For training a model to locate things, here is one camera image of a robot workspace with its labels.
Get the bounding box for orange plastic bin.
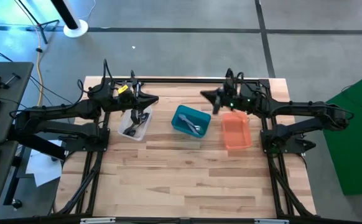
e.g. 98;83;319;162
221;111;253;151

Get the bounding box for black pole with white base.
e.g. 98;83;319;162
50;0;90;39

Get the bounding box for black T-handle tool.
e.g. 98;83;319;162
4;72;22;86

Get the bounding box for grey desk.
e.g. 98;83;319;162
0;61;35;221

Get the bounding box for black caster wheel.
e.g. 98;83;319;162
10;198;24;210

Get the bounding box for black aluminium rig frame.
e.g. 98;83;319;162
52;76;318;224

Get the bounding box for clear plastic bin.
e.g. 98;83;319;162
117;105;153;142

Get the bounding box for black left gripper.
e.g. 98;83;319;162
114;79;160;125

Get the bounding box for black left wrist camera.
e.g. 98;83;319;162
116;83;131;96

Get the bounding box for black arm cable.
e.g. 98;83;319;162
76;58;116;102
234;70;247;88

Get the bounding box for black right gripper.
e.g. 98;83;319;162
200;77;243;115

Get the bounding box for purple-handled silver spoon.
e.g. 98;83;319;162
177;113;202;133
185;119;204;135

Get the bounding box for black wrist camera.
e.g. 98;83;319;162
116;83;131;96
226;84;241;103

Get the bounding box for white paper sheets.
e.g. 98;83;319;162
25;139;64;187

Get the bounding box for green board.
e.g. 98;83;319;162
323;68;362;196

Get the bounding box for silver metal bracket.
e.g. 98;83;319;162
254;218;290;224
80;217;117;224

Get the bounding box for teal plastic bin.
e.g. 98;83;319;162
170;104;212;138

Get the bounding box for black spoon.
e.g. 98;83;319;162
137;112;151;125
122;113;151;137

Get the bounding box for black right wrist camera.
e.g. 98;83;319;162
226;84;241;103

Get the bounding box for yellow floor cable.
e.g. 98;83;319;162
35;23;45;108

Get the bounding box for black tripod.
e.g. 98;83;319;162
12;0;60;44

